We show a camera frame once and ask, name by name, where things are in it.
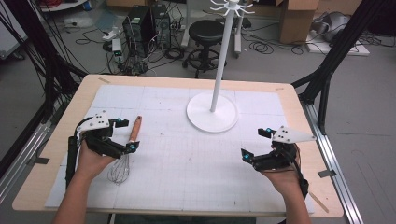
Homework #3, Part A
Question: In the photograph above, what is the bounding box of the black metal frame stand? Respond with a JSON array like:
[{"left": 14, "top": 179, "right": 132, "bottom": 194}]
[
  {"left": 0, "top": 0, "right": 89, "bottom": 176},
  {"left": 291, "top": 0, "right": 388, "bottom": 135}
]

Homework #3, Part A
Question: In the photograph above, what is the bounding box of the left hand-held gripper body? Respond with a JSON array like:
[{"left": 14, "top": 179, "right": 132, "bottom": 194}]
[{"left": 76, "top": 109, "right": 129, "bottom": 160}]

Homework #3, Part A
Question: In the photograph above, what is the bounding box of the person's left hand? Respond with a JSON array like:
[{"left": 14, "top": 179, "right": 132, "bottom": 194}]
[{"left": 75, "top": 139, "right": 117, "bottom": 181}]

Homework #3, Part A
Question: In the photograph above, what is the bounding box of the grey bag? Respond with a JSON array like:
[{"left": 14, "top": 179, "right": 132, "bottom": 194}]
[{"left": 312, "top": 11, "right": 352, "bottom": 43}]

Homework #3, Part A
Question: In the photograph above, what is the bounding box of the tall cardboard box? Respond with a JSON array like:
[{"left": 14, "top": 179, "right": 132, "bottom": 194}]
[{"left": 278, "top": 0, "right": 320, "bottom": 45}]

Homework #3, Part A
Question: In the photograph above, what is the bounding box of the aluminium rail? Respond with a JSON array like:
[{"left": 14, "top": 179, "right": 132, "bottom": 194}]
[
  {"left": 0, "top": 119, "right": 53, "bottom": 204},
  {"left": 300, "top": 101, "right": 364, "bottom": 224}
]

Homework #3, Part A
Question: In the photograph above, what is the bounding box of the white power strip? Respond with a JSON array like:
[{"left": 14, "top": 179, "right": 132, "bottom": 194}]
[{"left": 102, "top": 28, "right": 120, "bottom": 41}]

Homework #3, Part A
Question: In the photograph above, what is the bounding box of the thin wooden stick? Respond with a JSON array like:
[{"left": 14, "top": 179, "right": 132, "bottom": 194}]
[{"left": 308, "top": 190, "right": 330, "bottom": 215}]

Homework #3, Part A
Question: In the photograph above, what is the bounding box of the person's right hand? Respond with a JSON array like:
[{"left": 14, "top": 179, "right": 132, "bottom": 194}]
[{"left": 260, "top": 165, "right": 304, "bottom": 198}]

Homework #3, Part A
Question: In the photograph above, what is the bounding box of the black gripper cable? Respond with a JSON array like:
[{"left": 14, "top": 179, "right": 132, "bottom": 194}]
[
  {"left": 288, "top": 144, "right": 310, "bottom": 200},
  {"left": 64, "top": 116, "right": 94, "bottom": 189}
]

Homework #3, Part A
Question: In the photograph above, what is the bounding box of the wire whisk with wooden handle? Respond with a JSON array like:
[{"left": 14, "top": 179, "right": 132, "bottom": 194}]
[{"left": 106, "top": 115, "right": 143, "bottom": 186}]

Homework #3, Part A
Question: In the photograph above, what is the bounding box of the white grid mat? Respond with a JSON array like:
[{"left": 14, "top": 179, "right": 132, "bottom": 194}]
[{"left": 44, "top": 84, "right": 316, "bottom": 215}]

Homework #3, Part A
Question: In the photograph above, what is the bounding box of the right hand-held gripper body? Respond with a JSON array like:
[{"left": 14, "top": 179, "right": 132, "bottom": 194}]
[{"left": 252, "top": 125, "right": 317, "bottom": 173}]

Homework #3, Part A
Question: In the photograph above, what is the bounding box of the black tape piece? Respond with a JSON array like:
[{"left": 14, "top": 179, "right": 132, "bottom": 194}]
[
  {"left": 317, "top": 169, "right": 338, "bottom": 179},
  {"left": 26, "top": 157, "right": 50, "bottom": 166}
]

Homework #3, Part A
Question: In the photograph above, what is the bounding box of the white hook rack stand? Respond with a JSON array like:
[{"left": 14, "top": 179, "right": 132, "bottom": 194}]
[{"left": 186, "top": 0, "right": 255, "bottom": 134}]

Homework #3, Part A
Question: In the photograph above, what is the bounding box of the black computer tower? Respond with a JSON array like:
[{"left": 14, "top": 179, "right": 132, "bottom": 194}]
[
  {"left": 150, "top": 3, "right": 173, "bottom": 49},
  {"left": 121, "top": 5, "right": 154, "bottom": 59}
]

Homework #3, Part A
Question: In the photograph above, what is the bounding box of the coiled black cable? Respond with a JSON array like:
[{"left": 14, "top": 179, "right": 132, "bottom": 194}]
[{"left": 248, "top": 40, "right": 275, "bottom": 56}]

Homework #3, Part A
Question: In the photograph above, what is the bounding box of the black round stool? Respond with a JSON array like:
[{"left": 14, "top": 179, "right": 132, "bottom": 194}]
[{"left": 181, "top": 19, "right": 227, "bottom": 79}]

